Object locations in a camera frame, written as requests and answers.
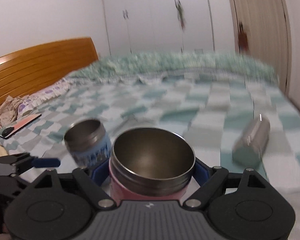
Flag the pink smartphone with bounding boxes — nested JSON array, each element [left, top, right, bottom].
[[0, 113, 42, 139]]

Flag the green hanging ornament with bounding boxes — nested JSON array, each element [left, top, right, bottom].
[[174, 0, 186, 31]]

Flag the purple floral pillow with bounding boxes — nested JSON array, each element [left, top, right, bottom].
[[18, 77, 74, 119]]

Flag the pink steel cup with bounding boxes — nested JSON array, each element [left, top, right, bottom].
[[109, 127, 196, 203]]

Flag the crumpled beige cloth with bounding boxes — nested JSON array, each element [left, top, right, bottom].
[[0, 96, 23, 129]]

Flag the green floral quilt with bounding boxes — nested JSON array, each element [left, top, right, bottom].
[[67, 52, 279, 85]]

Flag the orange wooden headboard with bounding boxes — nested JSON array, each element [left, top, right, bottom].
[[0, 37, 98, 106]]

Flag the plain stainless steel cup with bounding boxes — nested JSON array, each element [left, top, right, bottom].
[[232, 114, 270, 168]]

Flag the blue cartoon steel cup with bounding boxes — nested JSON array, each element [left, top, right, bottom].
[[63, 119, 111, 167]]

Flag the beige wooden door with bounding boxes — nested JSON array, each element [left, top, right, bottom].
[[230, 0, 292, 95]]

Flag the checkered green grey bedsheet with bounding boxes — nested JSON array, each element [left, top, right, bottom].
[[0, 75, 300, 192]]

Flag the white built-in wardrobe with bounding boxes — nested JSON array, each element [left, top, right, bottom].
[[103, 0, 235, 55]]

